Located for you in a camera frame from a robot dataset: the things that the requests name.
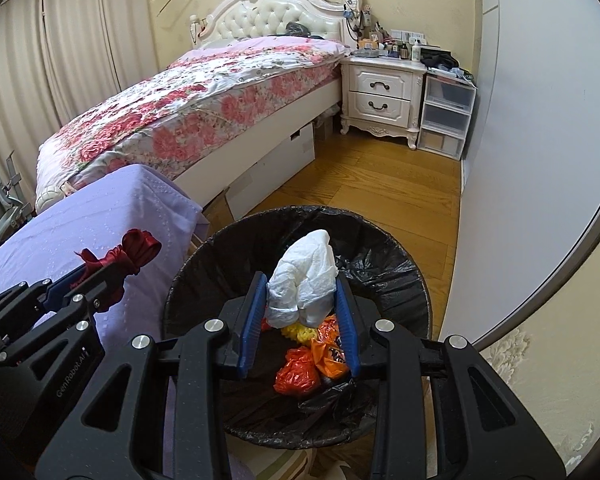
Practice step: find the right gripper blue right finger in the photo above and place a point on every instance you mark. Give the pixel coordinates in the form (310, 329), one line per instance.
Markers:
(346, 310)

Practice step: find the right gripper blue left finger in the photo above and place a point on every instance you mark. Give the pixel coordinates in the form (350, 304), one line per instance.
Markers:
(249, 323)

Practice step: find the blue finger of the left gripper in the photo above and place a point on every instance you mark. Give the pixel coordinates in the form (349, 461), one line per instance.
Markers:
(100, 284)
(58, 294)

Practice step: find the white tissue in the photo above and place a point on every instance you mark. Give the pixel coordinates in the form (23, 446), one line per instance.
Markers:
(302, 287)

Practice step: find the orange plastic wrapper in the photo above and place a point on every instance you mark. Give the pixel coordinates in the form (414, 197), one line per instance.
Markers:
(328, 356)

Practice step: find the dark red ribbon bundle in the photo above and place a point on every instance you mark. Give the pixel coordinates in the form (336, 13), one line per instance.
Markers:
(136, 249)

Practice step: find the yellow foam net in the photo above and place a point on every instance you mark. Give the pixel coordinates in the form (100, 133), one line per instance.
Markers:
(300, 333)

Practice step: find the orange red plastic bag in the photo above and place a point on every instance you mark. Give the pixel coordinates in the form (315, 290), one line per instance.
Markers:
(299, 376)

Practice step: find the white under-bed storage box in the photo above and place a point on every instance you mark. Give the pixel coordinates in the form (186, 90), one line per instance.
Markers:
(271, 172)

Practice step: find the white two-drawer nightstand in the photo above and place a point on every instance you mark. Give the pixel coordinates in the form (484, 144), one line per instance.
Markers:
(382, 96)

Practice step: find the clear plastic drawer unit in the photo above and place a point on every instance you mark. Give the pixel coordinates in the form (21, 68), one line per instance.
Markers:
(447, 105)

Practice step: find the beige pleated curtain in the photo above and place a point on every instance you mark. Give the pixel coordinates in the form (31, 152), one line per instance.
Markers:
(59, 58)

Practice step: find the white bed with floral quilt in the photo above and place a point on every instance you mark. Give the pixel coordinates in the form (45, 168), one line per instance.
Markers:
(258, 70)

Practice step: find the nightstand clutter bottles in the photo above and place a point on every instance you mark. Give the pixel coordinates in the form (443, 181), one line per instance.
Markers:
(434, 32)

